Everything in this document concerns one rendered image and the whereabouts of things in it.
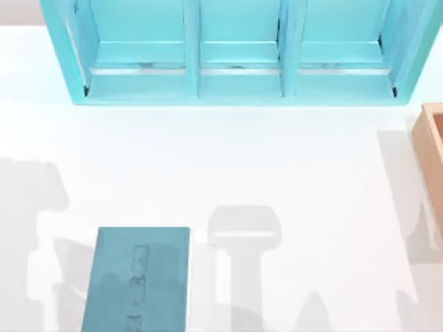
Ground teal book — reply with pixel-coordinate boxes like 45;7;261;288
81;226;191;332

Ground light blue rack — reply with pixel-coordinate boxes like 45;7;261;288
38;0;441;107

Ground salmon-coloured shallow box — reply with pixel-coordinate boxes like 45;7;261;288
410;102;443;226

